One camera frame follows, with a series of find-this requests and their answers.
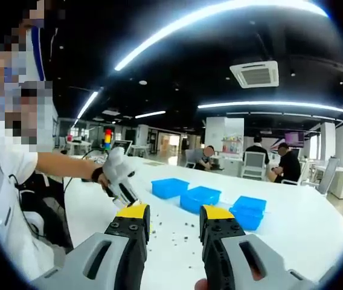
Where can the white mesh office chair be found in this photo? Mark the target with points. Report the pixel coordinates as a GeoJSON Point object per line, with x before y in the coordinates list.
{"type": "Point", "coordinates": [253, 164]}

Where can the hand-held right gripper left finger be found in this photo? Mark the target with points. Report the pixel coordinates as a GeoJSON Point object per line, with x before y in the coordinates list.
{"type": "Point", "coordinates": [99, 259]}

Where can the curved ceiling light strip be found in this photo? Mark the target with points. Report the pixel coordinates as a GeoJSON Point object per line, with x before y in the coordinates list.
{"type": "Point", "coordinates": [280, 104]}

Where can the colourful paper sheet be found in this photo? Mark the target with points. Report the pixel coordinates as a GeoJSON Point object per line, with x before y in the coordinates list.
{"type": "Point", "coordinates": [154, 162]}

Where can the white cabinet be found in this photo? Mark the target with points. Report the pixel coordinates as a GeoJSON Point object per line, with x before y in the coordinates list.
{"type": "Point", "coordinates": [342, 182]}

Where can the person's left hand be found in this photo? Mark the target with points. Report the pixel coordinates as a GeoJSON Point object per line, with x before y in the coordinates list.
{"type": "Point", "coordinates": [104, 182]}

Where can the rainbow coloured column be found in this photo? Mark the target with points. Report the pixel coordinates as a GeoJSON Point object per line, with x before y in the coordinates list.
{"type": "Point", "coordinates": [108, 140]}

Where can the black wristband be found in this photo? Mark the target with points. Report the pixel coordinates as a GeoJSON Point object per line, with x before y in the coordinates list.
{"type": "Point", "coordinates": [97, 174]}

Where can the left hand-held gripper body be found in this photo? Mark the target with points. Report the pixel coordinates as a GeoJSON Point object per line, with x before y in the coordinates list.
{"type": "Point", "coordinates": [118, 166]}

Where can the long curved ceiling light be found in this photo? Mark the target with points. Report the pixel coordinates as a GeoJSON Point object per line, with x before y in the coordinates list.
{"type": "Point", "coordinates": [204, 13]}

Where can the colourful display shelf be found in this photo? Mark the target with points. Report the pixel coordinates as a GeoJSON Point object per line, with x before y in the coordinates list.
{"type": "Point", "coordinates": [232, 146]}

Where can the white display pillar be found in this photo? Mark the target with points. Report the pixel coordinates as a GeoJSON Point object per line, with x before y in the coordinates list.
{"type": "Point", "coordinates": [213, 133]}

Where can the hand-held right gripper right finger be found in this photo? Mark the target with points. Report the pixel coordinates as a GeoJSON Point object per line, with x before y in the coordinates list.
{"type": "Point", "coordinates": [244, 259]}

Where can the short ceiling light strip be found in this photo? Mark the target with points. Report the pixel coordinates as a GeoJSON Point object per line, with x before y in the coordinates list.
{"type": "Point", "coordinates": [150, 114]}
{"type": "Point", "coordinates": [87, 104]}

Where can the person's right hand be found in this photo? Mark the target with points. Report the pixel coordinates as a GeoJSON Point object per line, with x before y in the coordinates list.
{"type": "Point", "coordinates": [202, 285]}

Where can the blue plastic bin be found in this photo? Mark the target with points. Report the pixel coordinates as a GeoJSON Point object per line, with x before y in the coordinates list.
{"type": "Point", "coordinates": [248, 211]}
{"type": "Point", "coordinates": [170, 187]}
{"type": "Point", "coordinates": [200, 199]}

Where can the operator person white shirt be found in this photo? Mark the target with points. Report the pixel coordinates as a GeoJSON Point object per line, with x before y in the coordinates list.
{"type": "Point", "coordinates": [14, 247]}

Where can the white blue display board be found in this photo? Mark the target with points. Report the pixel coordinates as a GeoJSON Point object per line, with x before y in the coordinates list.
{"type": "Point", "coordinates": [35, 57]}

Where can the grey office chair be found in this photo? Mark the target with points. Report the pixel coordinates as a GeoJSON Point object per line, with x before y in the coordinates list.
{"type": "Point", "coordinates": [328, 176]}

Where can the ceiling air conditioner vent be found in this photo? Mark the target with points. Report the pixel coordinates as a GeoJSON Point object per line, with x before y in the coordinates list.
{"type": "Point", "coordinates": [254, 75]}

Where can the purple wall screen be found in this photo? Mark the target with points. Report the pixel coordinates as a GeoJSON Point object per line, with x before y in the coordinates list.
{"type": "Point", "coordinates": [294, 139]}

